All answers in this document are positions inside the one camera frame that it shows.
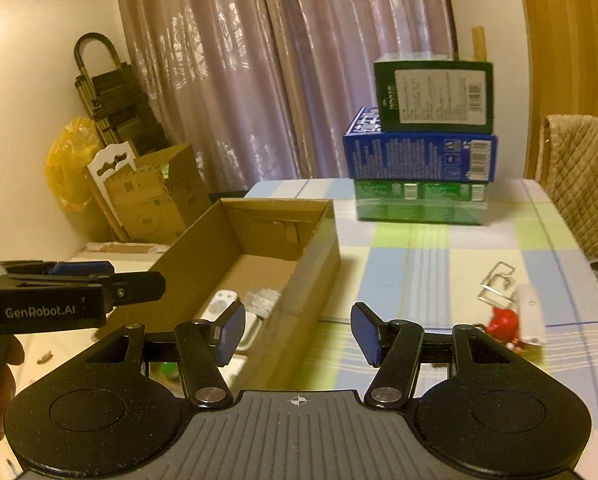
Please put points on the small brown printed carton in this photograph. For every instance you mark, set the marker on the small brown printed carton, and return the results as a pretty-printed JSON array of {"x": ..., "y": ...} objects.
[{"x": 139, "y": 205}]

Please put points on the chair with quilted cover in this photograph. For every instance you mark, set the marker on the chair with quilted cover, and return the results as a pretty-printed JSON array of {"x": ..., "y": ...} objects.
[{"x": 584, "y": 175}]

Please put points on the white carved board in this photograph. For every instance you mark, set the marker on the white carved board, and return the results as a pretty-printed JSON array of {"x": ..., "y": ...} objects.
[{"x": 110, "y": 160}]

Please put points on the light green carton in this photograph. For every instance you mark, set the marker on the light green carton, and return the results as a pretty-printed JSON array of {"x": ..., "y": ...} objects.
[{"x": 419, "y": 202}]

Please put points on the blue carton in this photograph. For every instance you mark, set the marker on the blue carton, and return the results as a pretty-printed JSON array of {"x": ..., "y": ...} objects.
[{"x": 409, "y": 157}]

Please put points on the small green white jar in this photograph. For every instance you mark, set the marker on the small green white jar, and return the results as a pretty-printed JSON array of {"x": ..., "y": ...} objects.
[{"x": 166, "y": 372}]

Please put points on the long white plastic device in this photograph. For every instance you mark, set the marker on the long white plastic device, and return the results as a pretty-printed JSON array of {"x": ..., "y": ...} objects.
[{"x": 529, "y": 310}]

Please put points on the dark green carton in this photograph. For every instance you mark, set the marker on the dark green carton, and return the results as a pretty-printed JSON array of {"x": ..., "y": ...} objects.
[{"x": 434, "y": 95}]

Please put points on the red round toy figure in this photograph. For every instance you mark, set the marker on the red round toy figure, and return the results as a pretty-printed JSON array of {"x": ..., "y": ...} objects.
[{"x": 504, "y": 322}]

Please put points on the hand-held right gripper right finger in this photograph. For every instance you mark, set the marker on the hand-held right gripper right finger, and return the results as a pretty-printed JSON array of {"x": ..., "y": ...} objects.
[{"x": 366, "y": 332}]

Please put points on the pink patterned curtain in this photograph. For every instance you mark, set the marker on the pink patterned curtain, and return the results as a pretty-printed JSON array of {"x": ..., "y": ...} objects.
[{"x": 279, "y": 60}]

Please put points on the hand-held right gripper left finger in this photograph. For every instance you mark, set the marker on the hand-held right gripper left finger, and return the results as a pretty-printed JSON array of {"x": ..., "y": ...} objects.
[{"x": 231, "y": 332}]

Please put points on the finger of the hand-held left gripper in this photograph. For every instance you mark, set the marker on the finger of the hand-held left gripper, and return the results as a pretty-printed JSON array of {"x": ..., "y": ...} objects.
[
  {"x": 79, "y": 268},
  {"x": 139, "y": 286}
]

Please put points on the brown carton with open flap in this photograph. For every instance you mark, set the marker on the brown carton with open flap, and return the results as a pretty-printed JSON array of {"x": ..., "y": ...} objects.
[{"x": 184, "y": 180}]

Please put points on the brown cardboard box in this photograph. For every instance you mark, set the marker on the brown cardboard box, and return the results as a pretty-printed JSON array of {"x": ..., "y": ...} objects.
[{"x": 309, "y": 270}]

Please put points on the wooden door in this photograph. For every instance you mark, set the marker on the wooden door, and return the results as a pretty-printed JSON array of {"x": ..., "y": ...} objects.
[{"x": 569, "y": 35}]

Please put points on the small white remote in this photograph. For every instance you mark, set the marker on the small white remote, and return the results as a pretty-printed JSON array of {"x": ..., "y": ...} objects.
[{"x": 219, "y": 305}]

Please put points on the yellow plastic bag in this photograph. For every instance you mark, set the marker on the yellow plastic bag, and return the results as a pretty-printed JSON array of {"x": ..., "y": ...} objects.
[{"x": 69, "y": 170}]

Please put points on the wooden stick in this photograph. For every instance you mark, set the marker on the wooden stick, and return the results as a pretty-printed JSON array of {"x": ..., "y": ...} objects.
[{"x": 479, "y": 45}]

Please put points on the plaid tablecloth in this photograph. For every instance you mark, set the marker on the plaid tablecloth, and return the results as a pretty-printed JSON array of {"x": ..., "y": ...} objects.
[{"x": 429, "y": 270}]

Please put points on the white square night light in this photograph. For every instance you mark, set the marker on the white square night light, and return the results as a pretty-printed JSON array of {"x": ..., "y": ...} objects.
[{"x": 251, "y": 330}]

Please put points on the white plug adapter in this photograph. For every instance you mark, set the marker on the white plug adapter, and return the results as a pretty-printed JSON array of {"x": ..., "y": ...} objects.
[{"x": 264, "y": 302}]

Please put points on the black folding rack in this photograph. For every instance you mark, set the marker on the black folding rack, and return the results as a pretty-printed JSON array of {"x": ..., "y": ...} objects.
[{"x": 114, "y": 110}]

